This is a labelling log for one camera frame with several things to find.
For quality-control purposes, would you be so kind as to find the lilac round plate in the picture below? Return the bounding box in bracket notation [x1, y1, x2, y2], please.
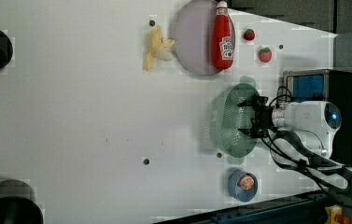
[173, 0, 235, 76]

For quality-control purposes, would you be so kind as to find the light red strawberry toy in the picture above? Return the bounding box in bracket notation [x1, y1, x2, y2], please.
[259, 47, 272, 63]

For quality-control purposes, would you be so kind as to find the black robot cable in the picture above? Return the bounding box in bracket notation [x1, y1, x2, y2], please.
[259, 85, 352, 210]

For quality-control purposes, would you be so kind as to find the yellow red emergency button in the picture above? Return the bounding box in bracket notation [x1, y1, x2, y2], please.
[324, 205, 350, 224]

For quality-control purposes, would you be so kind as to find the red ketchup bottle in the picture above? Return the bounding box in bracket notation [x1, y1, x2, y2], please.
[211, 1, 233, 70]

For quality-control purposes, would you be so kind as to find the black utensil holder cup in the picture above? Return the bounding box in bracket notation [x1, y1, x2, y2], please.
[0, 179, 45, 224]

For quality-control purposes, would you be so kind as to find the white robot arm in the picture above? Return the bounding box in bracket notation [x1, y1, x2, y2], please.
[238, 96, 352, 200]

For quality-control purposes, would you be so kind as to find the black toaster oven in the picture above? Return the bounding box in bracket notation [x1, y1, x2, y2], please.
[281, 68, 352, 166]

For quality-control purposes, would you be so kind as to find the dark red strawberry toy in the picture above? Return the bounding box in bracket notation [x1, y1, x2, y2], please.
[243, 29, 255, 41]

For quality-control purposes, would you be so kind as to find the blue bowl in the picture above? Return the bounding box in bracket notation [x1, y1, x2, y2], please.
[228, 170, 258, 202]

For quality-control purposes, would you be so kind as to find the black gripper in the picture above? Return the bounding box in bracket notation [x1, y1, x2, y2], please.
[238, 96, 276, 138]

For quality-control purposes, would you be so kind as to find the orange slice toy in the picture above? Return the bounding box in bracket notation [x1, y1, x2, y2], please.
[238, 174, 255, 190]

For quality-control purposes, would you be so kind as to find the yellow banana peel toy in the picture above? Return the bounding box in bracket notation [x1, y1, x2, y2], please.
[146, 26, 175, 71]

